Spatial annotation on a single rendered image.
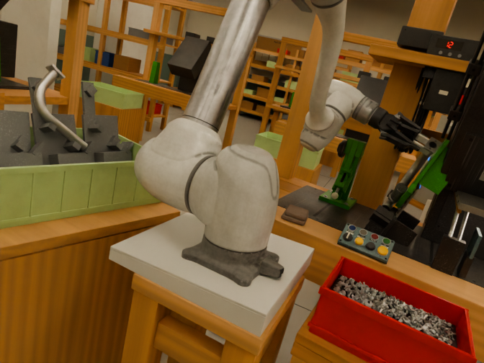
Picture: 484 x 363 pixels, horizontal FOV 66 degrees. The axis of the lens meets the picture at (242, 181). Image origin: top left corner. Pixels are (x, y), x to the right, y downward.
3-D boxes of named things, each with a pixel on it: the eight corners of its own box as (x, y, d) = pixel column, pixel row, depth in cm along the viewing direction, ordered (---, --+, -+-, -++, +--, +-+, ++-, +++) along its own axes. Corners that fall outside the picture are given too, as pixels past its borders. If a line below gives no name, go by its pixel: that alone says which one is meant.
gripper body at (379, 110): (369, 116, 132) (392, 130, 129) (382, 101, 135) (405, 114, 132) (364, 128, 139) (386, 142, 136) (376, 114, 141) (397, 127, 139)
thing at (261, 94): (327, 141, 1048) (351, 60, 985) (231, 114, 1137) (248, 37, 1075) (330, 140, 1097) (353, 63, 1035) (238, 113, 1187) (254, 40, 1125)
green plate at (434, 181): (428, 208, 120) (471, 153, 113) (405, 193, 123) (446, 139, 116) (429, 201, 130) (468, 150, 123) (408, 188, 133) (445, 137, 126)
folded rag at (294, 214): (303, 227, 121) (306, 218, 120) (280, 219, 123) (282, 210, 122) (307, 217, 130) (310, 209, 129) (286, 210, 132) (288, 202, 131)
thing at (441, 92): (471, 119, 134) (488, 78, 130) (421, 108, 141) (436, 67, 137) (469, 119, 145) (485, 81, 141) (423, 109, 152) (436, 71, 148)
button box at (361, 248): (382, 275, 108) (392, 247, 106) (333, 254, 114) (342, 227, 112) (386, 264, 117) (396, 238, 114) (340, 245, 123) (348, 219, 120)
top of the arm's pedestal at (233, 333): (257, 357, 73) (262, 341, 72) (130, 288, 84) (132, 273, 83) (301, 288, 102) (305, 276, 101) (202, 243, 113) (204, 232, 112)
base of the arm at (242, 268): (262, 296, 77) (267, 272, 76) (178, 256, 87) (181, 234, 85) (294, 266, 93) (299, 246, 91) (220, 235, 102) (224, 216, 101)
